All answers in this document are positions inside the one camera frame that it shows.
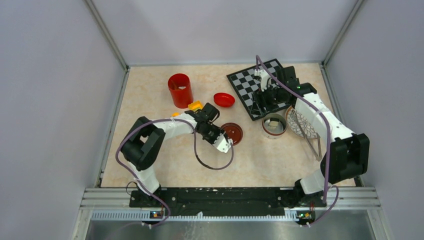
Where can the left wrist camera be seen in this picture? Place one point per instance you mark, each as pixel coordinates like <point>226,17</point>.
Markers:
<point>223,143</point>

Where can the red cylindrical cup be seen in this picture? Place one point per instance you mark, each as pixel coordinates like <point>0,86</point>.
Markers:
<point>180,89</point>

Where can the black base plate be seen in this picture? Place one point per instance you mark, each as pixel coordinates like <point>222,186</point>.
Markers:
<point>227,201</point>

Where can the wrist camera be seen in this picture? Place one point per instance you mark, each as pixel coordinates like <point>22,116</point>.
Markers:
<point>223,143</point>
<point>264,78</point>

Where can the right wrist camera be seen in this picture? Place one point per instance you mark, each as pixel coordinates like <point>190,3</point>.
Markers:
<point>264,78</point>

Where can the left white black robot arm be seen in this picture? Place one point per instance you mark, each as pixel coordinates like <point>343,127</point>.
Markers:
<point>143,142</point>

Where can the brown round lid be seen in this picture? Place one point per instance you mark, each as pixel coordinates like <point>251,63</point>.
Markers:
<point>233,131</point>

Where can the silver metal tongs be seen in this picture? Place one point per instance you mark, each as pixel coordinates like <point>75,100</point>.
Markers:
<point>316,147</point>

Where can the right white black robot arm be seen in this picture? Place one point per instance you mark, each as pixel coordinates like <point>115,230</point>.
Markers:
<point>347,153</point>

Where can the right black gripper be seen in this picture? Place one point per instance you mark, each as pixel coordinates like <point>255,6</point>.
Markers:
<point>260,102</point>

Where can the red oval dish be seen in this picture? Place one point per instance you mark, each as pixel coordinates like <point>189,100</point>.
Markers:
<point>223,99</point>

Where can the black white sushi piece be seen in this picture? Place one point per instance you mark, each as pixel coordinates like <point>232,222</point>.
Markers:
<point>273,122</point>

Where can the patterned round plate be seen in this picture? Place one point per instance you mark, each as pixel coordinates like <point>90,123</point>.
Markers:
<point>298,124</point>

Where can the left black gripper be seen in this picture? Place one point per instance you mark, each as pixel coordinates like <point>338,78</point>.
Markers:
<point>218,131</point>

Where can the black white chessboard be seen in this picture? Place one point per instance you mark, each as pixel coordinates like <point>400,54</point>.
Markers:
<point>244,84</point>

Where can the yellow toy tray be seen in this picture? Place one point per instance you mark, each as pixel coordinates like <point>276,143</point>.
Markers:
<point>195,106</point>

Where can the steel lunch box bowl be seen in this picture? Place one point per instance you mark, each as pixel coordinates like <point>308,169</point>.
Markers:
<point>274,133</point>

